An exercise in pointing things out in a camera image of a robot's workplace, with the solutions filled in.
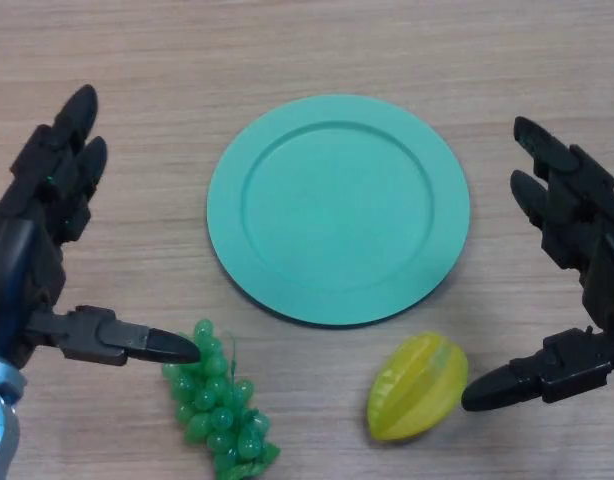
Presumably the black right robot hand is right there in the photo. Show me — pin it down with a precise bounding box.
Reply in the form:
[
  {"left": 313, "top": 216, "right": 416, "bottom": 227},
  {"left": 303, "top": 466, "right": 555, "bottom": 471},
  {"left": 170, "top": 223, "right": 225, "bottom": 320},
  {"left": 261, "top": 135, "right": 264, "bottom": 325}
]
[{"left": 460, "top": 115, "right": 614, "bottom": 414}]

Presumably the yellow starfruit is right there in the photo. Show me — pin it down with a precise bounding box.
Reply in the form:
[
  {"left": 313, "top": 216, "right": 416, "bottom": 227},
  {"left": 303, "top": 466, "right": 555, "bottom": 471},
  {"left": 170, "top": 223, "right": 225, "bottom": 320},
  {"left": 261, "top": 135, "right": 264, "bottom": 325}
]
[{"left": 365, "top": 331, "right": 470, "bottom": 442}]

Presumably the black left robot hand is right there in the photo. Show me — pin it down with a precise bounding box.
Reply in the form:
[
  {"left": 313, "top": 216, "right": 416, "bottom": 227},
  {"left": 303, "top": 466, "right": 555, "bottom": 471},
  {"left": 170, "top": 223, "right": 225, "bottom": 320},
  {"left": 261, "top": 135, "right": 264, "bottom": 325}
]
[{"left": 0, "top": 83, "right": 202, "bottom": 371}]

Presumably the green grape bunch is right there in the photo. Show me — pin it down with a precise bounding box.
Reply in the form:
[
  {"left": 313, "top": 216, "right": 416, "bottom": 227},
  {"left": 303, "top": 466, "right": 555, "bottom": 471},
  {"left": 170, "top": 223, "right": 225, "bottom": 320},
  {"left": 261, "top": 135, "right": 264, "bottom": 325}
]
[{"left": 160, "top": 318, "right": 282, "bottom": 480}]

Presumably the green round plate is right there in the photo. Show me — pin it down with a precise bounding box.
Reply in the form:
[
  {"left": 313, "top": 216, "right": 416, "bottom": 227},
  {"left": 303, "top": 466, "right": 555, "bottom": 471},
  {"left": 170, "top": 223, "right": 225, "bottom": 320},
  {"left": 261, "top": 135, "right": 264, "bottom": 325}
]
[{"left": 206, "top": 94, "right": 472, "bottom": 331}]

